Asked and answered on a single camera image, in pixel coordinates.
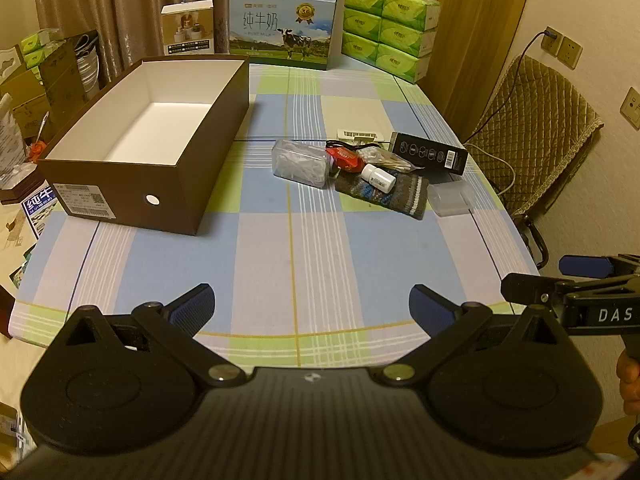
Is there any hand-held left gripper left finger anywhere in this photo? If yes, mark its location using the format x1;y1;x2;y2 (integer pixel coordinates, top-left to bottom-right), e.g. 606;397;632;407
67;283;247;387

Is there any chair with quilted cover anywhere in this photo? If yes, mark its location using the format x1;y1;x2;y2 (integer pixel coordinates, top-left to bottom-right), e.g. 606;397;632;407
462;55;604;268

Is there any striped knitted pouch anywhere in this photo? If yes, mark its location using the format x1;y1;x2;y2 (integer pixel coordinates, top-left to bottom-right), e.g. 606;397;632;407
334;170;431;221

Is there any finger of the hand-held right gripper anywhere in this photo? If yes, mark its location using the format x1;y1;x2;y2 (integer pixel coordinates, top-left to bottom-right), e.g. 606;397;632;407
559;254;640;280
501;272;640;317

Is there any dark wooden tray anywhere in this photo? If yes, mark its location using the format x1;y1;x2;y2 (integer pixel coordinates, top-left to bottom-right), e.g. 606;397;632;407
0;162;48;206

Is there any brown shoe box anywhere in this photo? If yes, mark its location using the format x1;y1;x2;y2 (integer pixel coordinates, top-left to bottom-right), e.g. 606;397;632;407
37;55;251;237

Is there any empty wall socket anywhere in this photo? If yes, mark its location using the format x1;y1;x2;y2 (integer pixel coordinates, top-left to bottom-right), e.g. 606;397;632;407
557;36;584;71

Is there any clear plastic case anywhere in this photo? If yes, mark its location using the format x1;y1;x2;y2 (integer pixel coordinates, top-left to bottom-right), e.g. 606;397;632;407
428;181;474;217

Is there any beige curtain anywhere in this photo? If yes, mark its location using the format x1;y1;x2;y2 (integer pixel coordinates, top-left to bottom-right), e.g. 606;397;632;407
32;0;371;86

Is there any white plastic clip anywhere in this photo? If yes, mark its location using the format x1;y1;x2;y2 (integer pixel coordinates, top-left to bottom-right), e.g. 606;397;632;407
336;127;382;143

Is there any wall socket with plug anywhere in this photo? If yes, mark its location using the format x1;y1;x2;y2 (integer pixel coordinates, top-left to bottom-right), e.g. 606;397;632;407
542;26;564;57

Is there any blue milk box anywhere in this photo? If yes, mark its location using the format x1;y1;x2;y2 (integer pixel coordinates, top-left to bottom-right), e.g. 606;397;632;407
21;185;63;238

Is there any clear plastic bag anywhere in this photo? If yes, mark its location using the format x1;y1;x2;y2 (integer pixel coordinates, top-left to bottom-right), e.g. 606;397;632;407
271;140;335;189

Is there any light cardboard box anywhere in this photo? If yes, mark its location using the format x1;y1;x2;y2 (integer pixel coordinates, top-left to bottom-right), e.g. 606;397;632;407
0;65;51;136

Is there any large brown cardboard box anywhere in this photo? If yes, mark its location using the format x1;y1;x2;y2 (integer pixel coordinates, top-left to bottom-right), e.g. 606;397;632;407
37;35;103;131

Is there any wooden door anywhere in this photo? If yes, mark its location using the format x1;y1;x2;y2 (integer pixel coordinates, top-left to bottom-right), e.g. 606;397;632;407
402;0;538;136

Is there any dark charger cable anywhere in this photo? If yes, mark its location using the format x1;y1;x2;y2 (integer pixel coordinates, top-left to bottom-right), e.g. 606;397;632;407
462;30;556;146

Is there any crumpled plastic bag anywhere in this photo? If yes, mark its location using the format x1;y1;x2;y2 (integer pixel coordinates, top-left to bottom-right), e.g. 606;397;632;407
0;94;28;183

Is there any stack of green tissue packets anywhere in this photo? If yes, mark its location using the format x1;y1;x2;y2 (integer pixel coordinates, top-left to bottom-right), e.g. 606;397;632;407
341;0;442;84

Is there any milk carton with cow print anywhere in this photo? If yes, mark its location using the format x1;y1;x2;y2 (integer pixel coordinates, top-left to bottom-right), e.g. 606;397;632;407
229;0;338;71

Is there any white cable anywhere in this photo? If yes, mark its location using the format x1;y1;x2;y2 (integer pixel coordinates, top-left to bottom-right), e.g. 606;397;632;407
465;142;517;196

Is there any person's right hand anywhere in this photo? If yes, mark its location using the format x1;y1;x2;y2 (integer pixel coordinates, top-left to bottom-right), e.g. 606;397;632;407
616;347;640;416

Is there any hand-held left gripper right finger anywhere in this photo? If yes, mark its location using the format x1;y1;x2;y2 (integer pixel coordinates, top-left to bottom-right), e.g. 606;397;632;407
380;285;558;387

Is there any stack of metal bowls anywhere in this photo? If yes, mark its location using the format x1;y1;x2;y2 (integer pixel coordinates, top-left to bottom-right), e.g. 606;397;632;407
75;34;101;93

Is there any black cable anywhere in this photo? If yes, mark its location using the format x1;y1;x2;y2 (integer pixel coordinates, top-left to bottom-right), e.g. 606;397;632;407
327;139;381;153

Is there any white product box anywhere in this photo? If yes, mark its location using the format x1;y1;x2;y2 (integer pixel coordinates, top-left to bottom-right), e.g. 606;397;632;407
161;0;216;57

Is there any long black box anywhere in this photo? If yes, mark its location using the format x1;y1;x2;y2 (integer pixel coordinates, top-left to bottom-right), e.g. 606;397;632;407
389;131;469;177

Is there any small white bottle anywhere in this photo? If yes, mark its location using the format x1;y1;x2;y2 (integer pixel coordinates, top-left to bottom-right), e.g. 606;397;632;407
361;163;397;192

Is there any red snack packet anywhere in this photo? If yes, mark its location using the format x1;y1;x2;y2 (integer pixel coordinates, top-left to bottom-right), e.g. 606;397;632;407
325;146;365;173

